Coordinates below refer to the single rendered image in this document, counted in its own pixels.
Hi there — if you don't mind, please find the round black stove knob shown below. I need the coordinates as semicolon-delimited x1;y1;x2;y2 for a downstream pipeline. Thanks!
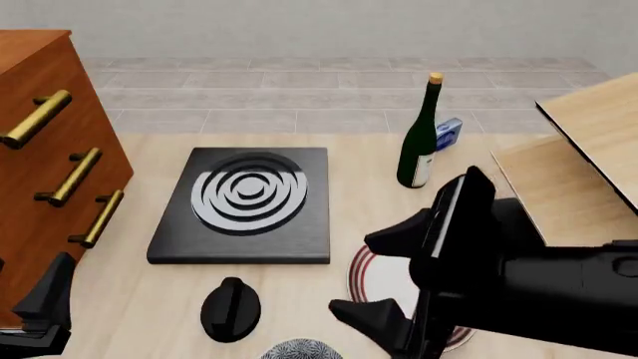
199;275;262;344

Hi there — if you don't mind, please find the small blue printed box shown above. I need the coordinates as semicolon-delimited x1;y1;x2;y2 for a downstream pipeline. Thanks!
434;117;465;153

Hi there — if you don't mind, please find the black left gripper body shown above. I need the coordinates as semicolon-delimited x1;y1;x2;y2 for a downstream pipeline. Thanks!
0;323;72;359

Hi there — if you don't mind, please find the white plate with red rings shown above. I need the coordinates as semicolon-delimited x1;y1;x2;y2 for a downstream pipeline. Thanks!
346;244;478;353

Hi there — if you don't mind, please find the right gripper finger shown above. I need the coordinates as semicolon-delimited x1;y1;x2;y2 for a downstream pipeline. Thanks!
364;207;436;261
328;296;418;359

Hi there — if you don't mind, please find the short brass drawer handle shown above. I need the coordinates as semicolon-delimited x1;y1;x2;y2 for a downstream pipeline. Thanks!
67;188;126;250

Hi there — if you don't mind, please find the medium brass drawer handle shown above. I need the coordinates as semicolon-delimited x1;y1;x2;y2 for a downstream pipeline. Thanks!
33;147;104;208

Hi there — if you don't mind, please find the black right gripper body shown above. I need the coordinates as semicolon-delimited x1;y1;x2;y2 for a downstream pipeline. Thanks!
397;165;505;359

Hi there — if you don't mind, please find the long brass drawer handle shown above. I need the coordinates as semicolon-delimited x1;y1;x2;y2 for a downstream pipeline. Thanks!
0;89;74;151

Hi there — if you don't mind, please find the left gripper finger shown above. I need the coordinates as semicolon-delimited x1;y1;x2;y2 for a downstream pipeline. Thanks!
11;251;77;331

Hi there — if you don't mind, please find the flat black stove plate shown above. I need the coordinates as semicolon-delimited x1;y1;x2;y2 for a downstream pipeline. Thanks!
146;147;332;266

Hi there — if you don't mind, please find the patterned grey bowl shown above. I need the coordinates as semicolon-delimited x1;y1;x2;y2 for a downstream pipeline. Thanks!
259;338;346;359

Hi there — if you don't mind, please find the wooden cabinet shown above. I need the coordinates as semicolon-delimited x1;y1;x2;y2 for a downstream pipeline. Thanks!
0;29;135;329

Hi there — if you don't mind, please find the dark green wine bottle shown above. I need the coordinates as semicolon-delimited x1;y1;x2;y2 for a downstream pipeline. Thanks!
396;72;446;189

